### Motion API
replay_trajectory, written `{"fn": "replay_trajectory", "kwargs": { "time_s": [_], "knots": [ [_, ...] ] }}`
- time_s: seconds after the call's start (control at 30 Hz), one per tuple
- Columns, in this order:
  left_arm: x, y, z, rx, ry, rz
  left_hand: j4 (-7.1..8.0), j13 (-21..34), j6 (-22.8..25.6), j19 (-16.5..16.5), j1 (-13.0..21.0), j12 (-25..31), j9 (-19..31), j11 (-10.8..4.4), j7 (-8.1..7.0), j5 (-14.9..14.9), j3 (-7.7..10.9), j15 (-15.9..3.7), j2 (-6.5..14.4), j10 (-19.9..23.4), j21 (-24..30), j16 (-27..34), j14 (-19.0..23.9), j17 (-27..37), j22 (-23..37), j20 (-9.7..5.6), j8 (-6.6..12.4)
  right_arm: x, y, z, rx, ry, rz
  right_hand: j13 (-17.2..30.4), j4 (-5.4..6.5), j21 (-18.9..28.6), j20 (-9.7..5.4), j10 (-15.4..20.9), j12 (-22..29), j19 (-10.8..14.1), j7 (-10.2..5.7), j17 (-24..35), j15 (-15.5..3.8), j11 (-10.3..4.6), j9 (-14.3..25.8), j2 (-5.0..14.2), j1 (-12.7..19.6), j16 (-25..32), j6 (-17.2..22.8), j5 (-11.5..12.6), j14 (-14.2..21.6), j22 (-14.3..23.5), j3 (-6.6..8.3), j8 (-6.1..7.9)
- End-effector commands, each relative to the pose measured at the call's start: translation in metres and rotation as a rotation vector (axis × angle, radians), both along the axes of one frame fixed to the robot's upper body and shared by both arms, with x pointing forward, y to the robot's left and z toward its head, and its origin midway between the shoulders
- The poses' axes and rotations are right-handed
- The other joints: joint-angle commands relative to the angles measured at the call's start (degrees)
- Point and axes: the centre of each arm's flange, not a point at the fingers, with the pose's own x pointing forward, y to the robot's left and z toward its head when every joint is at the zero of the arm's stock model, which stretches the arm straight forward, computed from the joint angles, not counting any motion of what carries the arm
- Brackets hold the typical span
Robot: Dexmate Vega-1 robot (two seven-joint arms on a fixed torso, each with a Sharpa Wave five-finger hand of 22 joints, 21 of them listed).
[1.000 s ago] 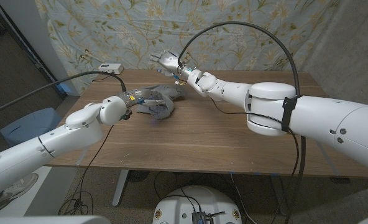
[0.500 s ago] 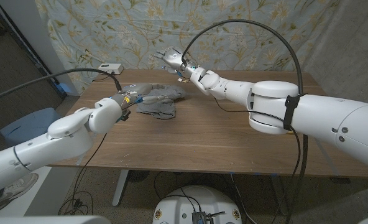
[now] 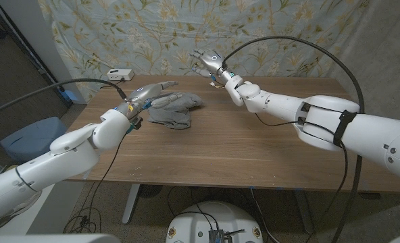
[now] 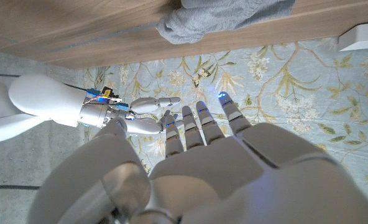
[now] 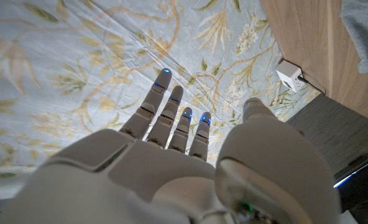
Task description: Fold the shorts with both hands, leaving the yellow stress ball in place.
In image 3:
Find black cable on torso base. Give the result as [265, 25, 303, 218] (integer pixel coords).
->
[167, 185, 221, 231]

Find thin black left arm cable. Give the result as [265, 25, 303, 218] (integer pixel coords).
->
[63, 133, 127, 234]

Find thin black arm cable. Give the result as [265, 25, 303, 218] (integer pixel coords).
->
[253, 113, 349, 243]
[63, 133, 127, 234]

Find blue plastic bin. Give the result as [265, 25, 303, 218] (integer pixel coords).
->
[0, 116, 68, 166]

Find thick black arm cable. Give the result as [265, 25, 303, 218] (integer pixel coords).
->
[222, 35, 366, 243]
[0, 78, 128, 119]

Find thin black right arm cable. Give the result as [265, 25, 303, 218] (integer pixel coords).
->
[253, 113, 349, 243]

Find black power strip cable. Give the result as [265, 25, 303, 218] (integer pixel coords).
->
[100, 78, 126, 90]

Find grey shorts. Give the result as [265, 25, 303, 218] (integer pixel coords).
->
[147, 91, 206, 131]

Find white robot torso base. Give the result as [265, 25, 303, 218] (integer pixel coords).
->
[166, 201, 264, 243]

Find small grey box on torso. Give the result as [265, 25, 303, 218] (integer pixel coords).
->
[208, 229, 226, 243]

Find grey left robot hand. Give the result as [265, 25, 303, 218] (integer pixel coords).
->
[114, 80, 184, 122]

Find white table leg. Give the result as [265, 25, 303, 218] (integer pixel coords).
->
[122, 184, 142, 225]

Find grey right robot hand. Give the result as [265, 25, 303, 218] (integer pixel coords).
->
[189, 49, 236, 85]

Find white power strip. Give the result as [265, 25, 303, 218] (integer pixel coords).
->
[106, 68, 135, 82]

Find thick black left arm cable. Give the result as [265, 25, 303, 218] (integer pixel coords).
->
[0, 78, 128, 119]

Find floral printed backdrop cloth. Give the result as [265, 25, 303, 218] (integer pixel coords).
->
[37, 0, 370, 102]

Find grey table leg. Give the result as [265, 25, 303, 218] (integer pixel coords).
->
[294, 190, 316, 234]

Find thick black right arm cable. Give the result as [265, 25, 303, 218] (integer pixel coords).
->
[222, 35, 366, 243]

